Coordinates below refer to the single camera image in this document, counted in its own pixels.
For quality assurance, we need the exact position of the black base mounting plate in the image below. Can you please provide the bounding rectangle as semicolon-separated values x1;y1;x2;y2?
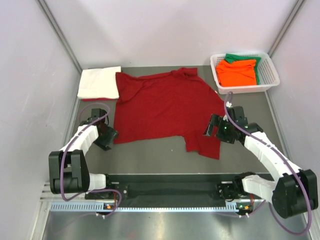
107;173;250;207

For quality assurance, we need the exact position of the aluminium frame rail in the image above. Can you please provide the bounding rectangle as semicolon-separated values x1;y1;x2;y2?
39;180;314;203

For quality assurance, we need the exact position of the folded white t shirt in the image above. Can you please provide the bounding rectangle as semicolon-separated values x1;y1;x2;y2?
77;66;122;100

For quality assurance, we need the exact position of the folded red t shirt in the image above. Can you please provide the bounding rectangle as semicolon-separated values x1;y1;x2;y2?
82;98;117;102

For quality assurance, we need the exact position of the grey slotted cable duct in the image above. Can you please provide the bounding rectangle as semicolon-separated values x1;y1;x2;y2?
50;201;252;213

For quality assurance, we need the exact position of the orange t shirt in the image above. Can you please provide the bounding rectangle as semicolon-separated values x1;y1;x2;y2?
215;59;257;87

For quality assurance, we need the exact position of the green t shirt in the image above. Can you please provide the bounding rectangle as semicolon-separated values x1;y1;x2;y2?
224;53;261;85

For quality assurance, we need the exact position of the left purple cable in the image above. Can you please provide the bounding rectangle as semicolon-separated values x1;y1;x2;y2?
60;103;123;219

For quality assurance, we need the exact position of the dark red t shirt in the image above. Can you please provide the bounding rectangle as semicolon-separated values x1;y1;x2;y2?
113;67;224;160

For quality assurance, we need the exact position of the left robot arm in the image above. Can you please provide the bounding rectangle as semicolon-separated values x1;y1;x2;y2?
48;108;118;199

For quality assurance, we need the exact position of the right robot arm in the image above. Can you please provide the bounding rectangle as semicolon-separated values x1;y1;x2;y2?
204;106;319;219

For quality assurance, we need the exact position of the white plastic basket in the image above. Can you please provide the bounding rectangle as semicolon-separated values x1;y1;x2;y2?
210;52;280;95

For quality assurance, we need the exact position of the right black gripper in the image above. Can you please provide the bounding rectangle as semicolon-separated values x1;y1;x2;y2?
203;113;235;144

